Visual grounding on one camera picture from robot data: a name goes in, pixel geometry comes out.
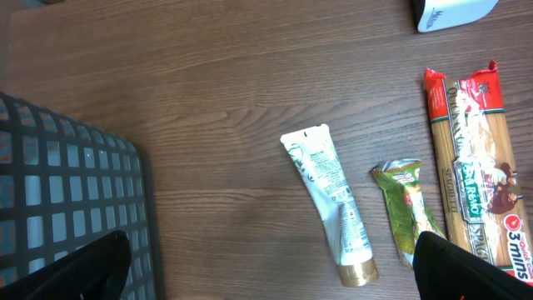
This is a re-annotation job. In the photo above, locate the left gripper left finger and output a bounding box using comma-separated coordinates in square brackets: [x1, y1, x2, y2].
[1, 230, 132, 300]

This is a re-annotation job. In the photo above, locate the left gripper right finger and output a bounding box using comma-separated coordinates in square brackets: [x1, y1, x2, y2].
[413, 232, 532, 300]

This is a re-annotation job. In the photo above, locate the red spaghetti packet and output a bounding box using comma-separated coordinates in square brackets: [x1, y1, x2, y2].
[424, 62, 532, 284]

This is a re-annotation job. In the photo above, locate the green snack packet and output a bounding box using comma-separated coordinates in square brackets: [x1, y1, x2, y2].
[371, 158, 446, 269]

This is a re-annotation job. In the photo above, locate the white tube gold cap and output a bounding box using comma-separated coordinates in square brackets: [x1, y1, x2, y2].
[280, 123, 379, 288]

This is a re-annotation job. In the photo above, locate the white barcode scanner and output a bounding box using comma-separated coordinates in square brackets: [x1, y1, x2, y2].
[411, 0, 499, 33]

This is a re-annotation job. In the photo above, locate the grey plastic basket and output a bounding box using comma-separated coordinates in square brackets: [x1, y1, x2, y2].
[1, 95, 165, 299]

